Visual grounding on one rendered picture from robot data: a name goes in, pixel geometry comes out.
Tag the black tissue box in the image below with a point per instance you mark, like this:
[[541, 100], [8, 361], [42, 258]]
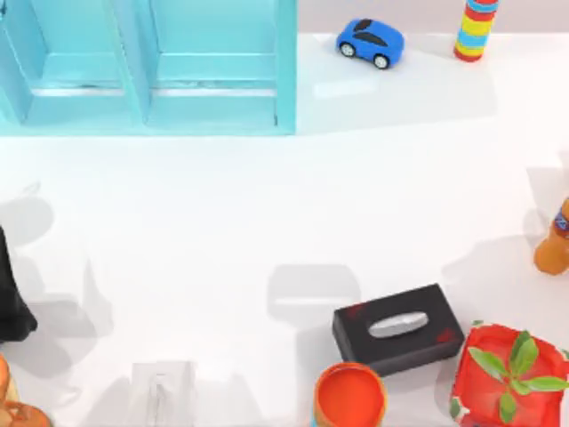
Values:
[[395, 329]]

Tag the light blue rack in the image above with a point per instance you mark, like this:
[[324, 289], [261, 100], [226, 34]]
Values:
[[213, 66]]

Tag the orange can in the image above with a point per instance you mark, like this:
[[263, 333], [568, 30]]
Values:
[[349, 396]]

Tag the blue toy car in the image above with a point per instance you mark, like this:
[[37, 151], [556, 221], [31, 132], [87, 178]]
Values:
[[371, 37]]

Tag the stack of coloured rings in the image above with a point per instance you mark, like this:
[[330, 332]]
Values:
[[472, 35]]

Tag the red plant pot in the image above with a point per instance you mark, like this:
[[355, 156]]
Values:
[[484, 382]]

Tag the orange bottle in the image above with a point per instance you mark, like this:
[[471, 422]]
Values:
[[553, 249]]

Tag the green plant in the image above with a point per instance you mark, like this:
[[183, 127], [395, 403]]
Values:
[[515, 373]]

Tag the orange bread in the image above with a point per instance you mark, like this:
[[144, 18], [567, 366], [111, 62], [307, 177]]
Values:
[[13, 405]]

